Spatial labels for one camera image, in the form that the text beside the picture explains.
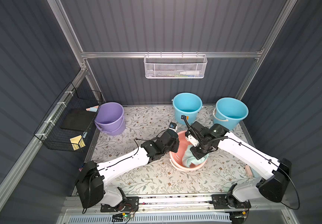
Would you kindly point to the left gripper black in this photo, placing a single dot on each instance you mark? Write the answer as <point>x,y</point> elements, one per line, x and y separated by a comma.
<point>173,143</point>

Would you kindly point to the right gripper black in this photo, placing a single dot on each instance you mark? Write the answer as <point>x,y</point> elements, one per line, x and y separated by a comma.
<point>198,151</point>

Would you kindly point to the pink plastic bucket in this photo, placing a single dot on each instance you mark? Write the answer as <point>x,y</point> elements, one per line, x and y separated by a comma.
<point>176,158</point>

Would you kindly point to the light green cloth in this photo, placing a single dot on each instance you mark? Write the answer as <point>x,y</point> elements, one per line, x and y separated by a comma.
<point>189,159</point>

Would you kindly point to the blue bucket with label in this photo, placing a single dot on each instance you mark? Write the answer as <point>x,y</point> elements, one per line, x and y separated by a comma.
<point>187,104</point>

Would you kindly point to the purple plastic bucket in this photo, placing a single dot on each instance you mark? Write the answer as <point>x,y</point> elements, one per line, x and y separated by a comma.
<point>110,118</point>

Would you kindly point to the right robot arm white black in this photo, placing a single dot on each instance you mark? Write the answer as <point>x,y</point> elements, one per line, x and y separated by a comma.
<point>274,174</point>

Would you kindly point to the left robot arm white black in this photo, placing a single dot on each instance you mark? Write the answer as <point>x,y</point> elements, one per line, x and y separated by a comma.
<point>93,181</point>

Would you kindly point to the floral patterned table mat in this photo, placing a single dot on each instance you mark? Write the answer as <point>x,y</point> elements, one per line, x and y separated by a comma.
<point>160,177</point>

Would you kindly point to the white spray bottle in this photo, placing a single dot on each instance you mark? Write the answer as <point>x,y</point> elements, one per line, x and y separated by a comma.
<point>190,73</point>

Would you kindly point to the pastel card in basket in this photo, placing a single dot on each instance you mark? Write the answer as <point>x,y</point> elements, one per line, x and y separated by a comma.
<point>93,109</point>

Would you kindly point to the white ventilation grille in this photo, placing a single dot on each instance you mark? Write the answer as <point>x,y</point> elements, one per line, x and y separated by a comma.
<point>154,218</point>

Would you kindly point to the black box in basket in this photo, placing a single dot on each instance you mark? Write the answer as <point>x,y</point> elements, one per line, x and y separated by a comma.
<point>78,120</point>

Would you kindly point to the yellow sticky note pad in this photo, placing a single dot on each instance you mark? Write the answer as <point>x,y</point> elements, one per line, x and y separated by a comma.
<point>77,142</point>

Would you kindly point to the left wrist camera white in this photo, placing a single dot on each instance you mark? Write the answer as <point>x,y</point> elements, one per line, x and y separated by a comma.
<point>173,126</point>

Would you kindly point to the blue bucket white handle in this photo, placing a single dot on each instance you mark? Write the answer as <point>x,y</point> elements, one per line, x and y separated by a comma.
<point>228,112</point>

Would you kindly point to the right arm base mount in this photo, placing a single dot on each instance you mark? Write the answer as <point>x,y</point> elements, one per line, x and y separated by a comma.
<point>227,200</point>

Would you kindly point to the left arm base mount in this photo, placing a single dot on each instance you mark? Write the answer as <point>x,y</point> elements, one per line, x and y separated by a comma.
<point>115,200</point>

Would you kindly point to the white wire wall basket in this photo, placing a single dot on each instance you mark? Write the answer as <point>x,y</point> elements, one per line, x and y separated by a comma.
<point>169,66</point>

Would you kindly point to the black wire side basket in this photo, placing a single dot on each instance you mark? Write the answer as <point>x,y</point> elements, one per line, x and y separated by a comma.
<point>49,131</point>

